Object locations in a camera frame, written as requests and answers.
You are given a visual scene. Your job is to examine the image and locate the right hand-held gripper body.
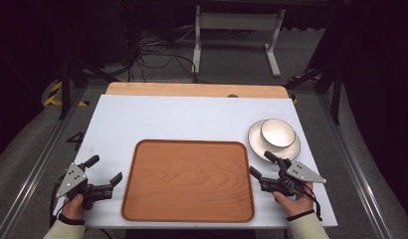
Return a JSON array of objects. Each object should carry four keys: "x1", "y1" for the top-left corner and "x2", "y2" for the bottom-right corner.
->
[{"x1": 259, "y1": 158, "x2": 327, "y2": 197}]

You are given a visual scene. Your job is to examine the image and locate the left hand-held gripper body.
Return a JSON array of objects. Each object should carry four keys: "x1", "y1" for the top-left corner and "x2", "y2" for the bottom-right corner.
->
[{"x1": 55, "y1": 161, "x2": 114, "y2": 211}]

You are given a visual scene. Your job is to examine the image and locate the person's left hand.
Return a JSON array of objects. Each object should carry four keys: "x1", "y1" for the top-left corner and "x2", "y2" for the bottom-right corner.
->
[{"x1": 61, "y1": 193, "x2": 87, "y2": 219}]

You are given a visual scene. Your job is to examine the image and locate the person's right hand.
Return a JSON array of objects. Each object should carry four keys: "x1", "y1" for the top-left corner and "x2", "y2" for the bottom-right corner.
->
[{"x1": 272, "y1": 181, "x2": 315, "y2": 219}]

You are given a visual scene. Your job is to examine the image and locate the white plate with dark rim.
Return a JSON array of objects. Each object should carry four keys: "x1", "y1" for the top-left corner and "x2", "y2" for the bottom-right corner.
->
[{"x1": 247, "y1": 119, "x2": 302, "y2": 163}]

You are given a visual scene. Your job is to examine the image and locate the white bowl with dark rim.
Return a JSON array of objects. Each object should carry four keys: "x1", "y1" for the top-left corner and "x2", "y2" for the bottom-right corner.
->
[{"x1": 260, "y1": 118, "x2": 297, "y2": 149}]

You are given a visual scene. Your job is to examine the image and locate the black wristband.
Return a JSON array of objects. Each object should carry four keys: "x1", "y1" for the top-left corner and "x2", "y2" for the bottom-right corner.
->
[
  {"x1": 58, "y1": 213, "x2": 87, "y2": 226},
  {"x1": 286, "y1": 209, "x2": 316, "y2": 222}
]

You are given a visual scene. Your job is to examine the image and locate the brown wooden tray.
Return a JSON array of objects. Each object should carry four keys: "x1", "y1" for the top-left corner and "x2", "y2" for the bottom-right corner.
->
[{"x1": 120, "y1": 138, "x2": 256, "y2": 224}]

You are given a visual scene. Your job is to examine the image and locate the black tripod stand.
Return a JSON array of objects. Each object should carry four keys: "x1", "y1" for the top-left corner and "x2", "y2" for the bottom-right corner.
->
[
  {"x1": 57, "y1": 54, "x2": 120, "y2": 120},
  {"x1": 285, "y1": 59, "x2": 343, "y2": 125}
]

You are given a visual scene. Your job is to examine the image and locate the white table board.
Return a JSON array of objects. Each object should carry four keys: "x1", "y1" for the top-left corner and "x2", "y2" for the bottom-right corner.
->
[{"x1": 73, "y1": 94, "x2": 338, "y2": 230}]

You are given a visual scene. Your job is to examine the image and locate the light wooden table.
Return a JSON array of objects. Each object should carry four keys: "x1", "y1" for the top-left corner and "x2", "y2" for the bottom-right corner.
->
[{"x1": 105, "y1": 82, "x2": 290, "y2": 100}]

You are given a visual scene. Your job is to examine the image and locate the white metal stand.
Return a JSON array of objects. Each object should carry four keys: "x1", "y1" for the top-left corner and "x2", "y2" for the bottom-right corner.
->
[{"x1": 191, "y1": 4, "x2": 287, "y2": 78}]

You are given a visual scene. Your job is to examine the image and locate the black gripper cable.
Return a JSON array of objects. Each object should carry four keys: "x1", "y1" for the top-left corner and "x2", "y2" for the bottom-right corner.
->
[
  {"x1": 301, "y1": 183, "x2": 323, "y2": 222},
  {"x1": 48, "y1": 183, "x2": 66, "y2": 229}
]

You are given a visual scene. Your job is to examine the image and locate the aluminium floor rail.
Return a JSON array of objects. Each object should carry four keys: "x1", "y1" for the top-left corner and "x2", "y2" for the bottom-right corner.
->
[
  {"x1": 0, "y1": 88, "x2": 88, "y2": 239},
  {"x1": 315, "y1": 94, "x2": 394, "y2": 239}
]

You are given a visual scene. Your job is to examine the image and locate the black floor cables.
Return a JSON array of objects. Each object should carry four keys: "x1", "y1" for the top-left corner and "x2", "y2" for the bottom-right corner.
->
[{"x1": 125, "y1": 24, "x2": 210, "y2": 84}]

